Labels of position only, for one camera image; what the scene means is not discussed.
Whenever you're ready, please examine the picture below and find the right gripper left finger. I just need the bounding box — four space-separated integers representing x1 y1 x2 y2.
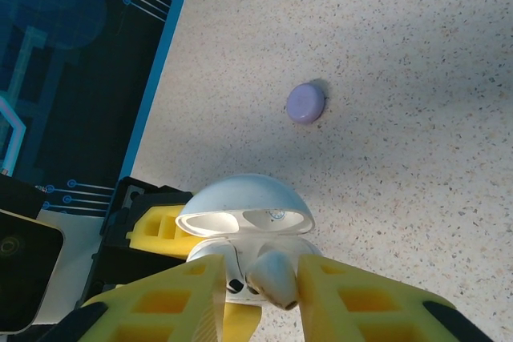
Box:
75 253 228 342

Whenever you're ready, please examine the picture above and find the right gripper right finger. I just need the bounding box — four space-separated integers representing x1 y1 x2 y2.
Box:
296 253 496 342

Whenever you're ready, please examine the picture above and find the white wireless earbud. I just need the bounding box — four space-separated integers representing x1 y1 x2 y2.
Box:
244 247 301 312

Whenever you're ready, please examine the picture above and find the white earbud charging case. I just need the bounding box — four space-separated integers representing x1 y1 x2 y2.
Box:
175 173 324 303

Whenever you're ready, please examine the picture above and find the purple earbud charging case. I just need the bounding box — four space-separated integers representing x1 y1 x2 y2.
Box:
285 82 326 126

